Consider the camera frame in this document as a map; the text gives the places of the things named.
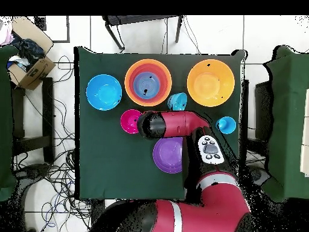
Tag red-orange bowl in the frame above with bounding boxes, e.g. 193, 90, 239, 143
127, 62, 170, 104

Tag beige board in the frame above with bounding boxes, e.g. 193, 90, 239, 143
300, 101, 309, 177

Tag pink bowl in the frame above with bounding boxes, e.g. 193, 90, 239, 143
119, 109, 144, 135

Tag tangle of floor cables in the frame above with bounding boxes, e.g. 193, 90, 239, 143
14, 55, 92, 228

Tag medium blue bowl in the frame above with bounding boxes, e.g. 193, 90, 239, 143
133, 71, 162, 97

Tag cardboard box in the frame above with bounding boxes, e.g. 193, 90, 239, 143
7, 16, 56, 91

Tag small light blue bowl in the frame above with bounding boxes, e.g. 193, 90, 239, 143
166, 91, 189, 112

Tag blue cup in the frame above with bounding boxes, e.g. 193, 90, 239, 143
215, 115, 237, 135

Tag large blue bowl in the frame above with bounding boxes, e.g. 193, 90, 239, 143
86, 74, 123, 112

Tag large orange bowl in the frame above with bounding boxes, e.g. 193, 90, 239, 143
186, 59, 236, 108
124, 58, 173, 108

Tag purple bowl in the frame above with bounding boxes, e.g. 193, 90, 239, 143
152, 137, 185, 175

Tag dark green tablecloth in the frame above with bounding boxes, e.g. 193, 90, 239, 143
73, 45, 247, 201

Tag black bench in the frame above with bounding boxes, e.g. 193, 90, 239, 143
10, 77, 55, 165

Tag black metal stand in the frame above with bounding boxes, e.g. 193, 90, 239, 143
102, 14, 184, 51

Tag green cloth covered table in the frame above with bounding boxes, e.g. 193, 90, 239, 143
0, 44, 18, 201
263, 45, 309, 203

